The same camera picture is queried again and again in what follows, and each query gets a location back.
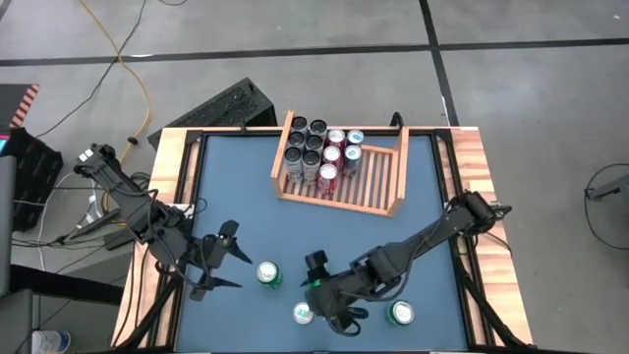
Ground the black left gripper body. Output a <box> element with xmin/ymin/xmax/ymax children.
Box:
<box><xmin>189</xmin><ymin>235</ymin><xmax>236</xmax><ymax>302</ymax></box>

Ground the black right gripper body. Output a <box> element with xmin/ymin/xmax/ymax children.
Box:
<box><xmin>304</xmin><ymin>273</ymin><xmax>361</xmax><ymax>322</ymax></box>

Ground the green Sprite can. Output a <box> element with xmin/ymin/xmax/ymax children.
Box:
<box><xmin>384</xmin><ymin>299</ymin><xmax>417</xmax><ymax>328</ymax></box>
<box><xmin>255</xmin><ymin>260</ymin><xmax>284</xmax><ymax>290</ymax></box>

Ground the wooden slatted shelf rack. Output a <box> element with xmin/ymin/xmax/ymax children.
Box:
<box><xmin>270</xmin><ymin>109</ymin><xmax>411</xmax><ymax>218</ymax></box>

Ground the black power adapter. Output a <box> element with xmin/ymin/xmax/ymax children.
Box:
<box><xmin>101</xmin><ymin>226</ymin><xmax>138</xmax><ymax>251</ymax></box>

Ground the black perforated metal case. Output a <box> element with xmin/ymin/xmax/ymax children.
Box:
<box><xmin>146</xmin><ymin>77</ymin><xmax>279</xmax><ymax>149</ymax></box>

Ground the white blue object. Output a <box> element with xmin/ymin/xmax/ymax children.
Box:
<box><xmin>30</xmin><ymin>328</ymin><xmax>73</xmax><ymax>354</ymax></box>

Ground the black fabric case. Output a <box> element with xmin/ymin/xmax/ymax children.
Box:
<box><xmin>7</xmin><ymin>126</ymin><xmax>65</xmax><ymax>232</ymax></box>

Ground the black mat orange striped edge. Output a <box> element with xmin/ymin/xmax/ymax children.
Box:
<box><xmin>0</xmin><ymin>82</ymin><xmax>40</xmax><ymax>130</ymax></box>

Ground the black metal table frame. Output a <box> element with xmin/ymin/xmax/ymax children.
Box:
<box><xmin>115</xmin><ymin>125</ymin><xmax>535</xmax><ymax>353</ymax></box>

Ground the white cable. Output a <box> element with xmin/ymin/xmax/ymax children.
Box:
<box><xmin>36</xmin><ymin>171</ymin><xmax>102</xmax><ymax>271</ymax></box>

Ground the yellow extension cable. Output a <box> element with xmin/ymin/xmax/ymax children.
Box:
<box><xmin>78</xmin><ymin>0</ymin><xmax>151</xmax><ymax>212</ymax></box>

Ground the black floor cable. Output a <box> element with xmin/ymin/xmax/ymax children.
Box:
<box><xmin>34</xmin><ymin>0</ymin><xmax>148</xmax><ymax>140</ymax></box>

